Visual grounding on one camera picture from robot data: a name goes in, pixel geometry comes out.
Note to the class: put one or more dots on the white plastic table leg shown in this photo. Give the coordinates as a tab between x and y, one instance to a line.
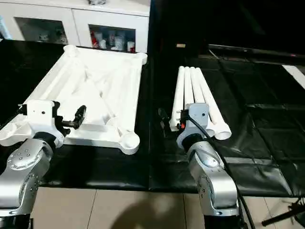
196	90
205	90
177	95
187	86

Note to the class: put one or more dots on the white plastic table top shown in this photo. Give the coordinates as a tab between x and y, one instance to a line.
83	90

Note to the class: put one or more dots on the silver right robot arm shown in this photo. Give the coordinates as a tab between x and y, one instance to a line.
209	167

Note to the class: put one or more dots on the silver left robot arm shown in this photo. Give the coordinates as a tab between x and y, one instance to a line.
26	162

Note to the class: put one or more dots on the black work mat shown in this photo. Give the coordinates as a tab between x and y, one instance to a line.
95	171

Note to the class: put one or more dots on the small yellow label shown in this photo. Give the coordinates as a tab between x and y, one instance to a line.
180	45

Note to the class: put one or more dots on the red white bottle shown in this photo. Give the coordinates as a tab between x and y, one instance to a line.
95	39

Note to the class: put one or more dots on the small white jar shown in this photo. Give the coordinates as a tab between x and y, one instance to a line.
130	45

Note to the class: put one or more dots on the white glass door cabinet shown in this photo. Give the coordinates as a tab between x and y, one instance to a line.
71	19

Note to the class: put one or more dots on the black box with label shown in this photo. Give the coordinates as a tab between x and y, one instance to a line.
178	21

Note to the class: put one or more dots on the light blue plastic pack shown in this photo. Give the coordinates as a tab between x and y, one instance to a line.
3	26

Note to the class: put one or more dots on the white flat strip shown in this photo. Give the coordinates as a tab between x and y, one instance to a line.
295	76

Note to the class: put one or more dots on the black tripod stand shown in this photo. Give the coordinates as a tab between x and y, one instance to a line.
281	218

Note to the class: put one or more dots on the black long rail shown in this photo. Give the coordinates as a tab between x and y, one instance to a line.
257	50

